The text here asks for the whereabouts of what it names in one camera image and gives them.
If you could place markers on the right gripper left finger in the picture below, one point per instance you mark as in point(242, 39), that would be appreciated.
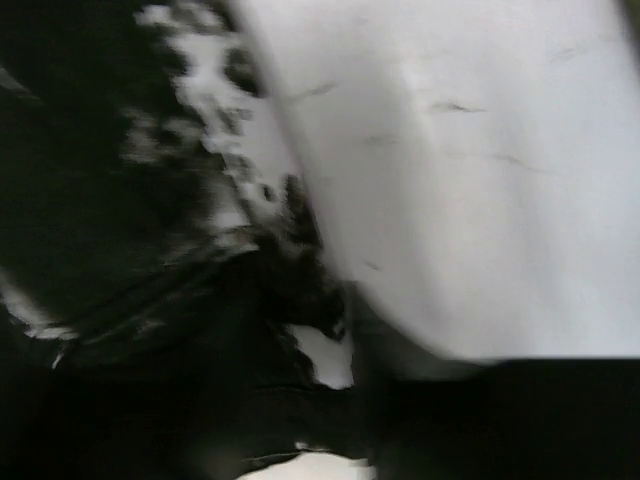
point(126, 422)

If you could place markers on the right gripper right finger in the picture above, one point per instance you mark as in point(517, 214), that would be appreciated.
point(538, 419)

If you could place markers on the black white tie-dye trousers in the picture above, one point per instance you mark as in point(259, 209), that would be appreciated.
point(151, 211)

